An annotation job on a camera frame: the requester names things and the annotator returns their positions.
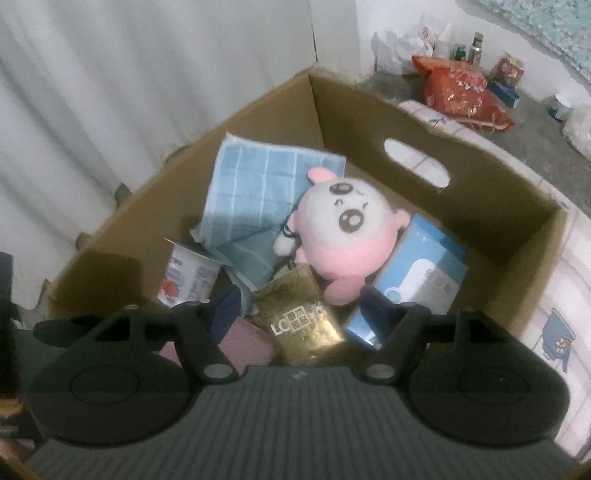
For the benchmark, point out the pink round plush toy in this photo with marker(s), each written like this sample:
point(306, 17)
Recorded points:
point(344, 229)

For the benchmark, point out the white curtain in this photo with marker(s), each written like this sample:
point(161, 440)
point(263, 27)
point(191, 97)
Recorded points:
point(95, 95)

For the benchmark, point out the brown cardboard box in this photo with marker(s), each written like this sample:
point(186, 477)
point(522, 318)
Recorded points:
point(511, 231)

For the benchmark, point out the red white small box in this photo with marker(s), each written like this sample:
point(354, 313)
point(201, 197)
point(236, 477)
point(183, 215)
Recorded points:
point(509, 70)

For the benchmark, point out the blue white carton box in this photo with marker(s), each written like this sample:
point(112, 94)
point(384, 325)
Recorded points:
point(427, 267)

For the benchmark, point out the light blue checkered towel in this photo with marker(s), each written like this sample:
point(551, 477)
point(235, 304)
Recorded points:
point(254, 187)

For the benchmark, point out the floral teal wall cloth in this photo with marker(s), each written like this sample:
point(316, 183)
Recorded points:
point(562, 26)

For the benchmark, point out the pink flat packet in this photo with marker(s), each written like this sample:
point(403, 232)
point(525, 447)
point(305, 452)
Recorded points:
point(244, 345)

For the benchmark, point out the green glass bottle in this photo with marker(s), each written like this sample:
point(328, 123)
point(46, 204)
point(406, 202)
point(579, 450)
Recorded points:
point(476, 48)

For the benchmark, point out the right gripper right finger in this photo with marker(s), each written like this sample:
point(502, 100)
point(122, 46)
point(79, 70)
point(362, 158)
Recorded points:
point(399, 353)

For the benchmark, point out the red snack bag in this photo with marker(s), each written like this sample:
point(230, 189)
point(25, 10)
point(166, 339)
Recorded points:
point(459, 90)

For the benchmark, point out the gold foil packet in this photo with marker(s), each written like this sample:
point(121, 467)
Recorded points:
point(293, 310)

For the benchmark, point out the checkered table cloth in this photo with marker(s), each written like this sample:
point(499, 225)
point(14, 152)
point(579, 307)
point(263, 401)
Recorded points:
point(559, 330)

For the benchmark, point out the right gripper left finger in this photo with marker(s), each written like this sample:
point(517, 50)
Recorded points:
point(200, 328)

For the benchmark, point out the white plastic bag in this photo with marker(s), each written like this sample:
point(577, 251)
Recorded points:
point(394, 53)

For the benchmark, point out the strawberry yogurt cup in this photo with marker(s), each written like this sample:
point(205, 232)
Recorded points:
point(189, 276)

